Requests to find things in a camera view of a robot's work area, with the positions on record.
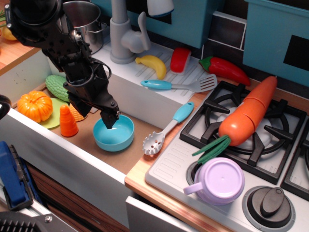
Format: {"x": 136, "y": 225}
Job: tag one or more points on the teal cabinet box left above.
{"x": 189, "y": 23}

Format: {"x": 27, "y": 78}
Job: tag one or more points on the red toy chili pepper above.
{"x": 224, "y": 69}

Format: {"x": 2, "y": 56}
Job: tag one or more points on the stainless steel pot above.
{"x": 85, "y": 17}

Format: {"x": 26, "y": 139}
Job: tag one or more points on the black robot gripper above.
{"x": 87, "y": 86}

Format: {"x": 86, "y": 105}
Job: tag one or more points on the large orange toy carrot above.
{"x": 243, "y": 122}

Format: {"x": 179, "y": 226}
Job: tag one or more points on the green toy bitter gourd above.
{"x": 54, "y": 84}

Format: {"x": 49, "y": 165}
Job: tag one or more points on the slotted spoon teal handle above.
{"x": 154, "y": 142}

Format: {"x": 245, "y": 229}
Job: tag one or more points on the teal plastic bowl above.
{"x": 118, "y": 138}

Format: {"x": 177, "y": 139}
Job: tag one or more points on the orange toy pumpkin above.
{"x": 35, "y": 105}

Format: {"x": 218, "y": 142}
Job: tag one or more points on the white sink divider block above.
{"x": 93, "y": 110}

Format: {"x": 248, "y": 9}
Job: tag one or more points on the light green plate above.
{"x": 53, "y": 120}

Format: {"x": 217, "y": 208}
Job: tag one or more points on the red toy sushi piece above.
{"x": 179, "y": 60}

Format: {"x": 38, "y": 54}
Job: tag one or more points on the grey spatula teal handle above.
{"x": 207, "y": 83}

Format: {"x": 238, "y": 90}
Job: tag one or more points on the white blue hanging cup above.
{"x": 159, "y": 8}

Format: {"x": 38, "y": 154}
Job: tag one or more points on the yellow toy banana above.
{"x": 154, "y": 63}

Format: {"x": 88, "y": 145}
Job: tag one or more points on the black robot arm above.
{"x": 44, "y": 24}

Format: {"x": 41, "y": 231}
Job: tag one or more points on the yellow toy corn piece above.
{"x": 77, "y": 116}

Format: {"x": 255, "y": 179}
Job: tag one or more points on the blue black clamp device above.
{"x": 15, "y": 180}

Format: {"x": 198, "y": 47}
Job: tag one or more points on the teal cabinet box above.
{"x": 277, "y": 38}
{"x": 189, "y": 23}

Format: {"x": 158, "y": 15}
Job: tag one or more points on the black stove grate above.
{"x": 266, "y": 154}

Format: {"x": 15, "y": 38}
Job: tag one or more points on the grey stove knob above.
{"x": 268, "y": 209}

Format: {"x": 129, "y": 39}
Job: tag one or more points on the yellow toy lemon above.
{"x": 7, "y": 34}

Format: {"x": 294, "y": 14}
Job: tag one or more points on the grey toy faucet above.
{"x": 125, "y": 42}

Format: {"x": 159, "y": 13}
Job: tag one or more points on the small orange toy carrot tip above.
{"x": 68, "y": 125}

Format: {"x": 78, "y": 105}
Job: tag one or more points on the lilac plastic cup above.
{"x": 218, "y": 182}

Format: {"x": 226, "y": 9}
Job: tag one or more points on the teal cabinet box right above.
{"x": 277, "y": 38}

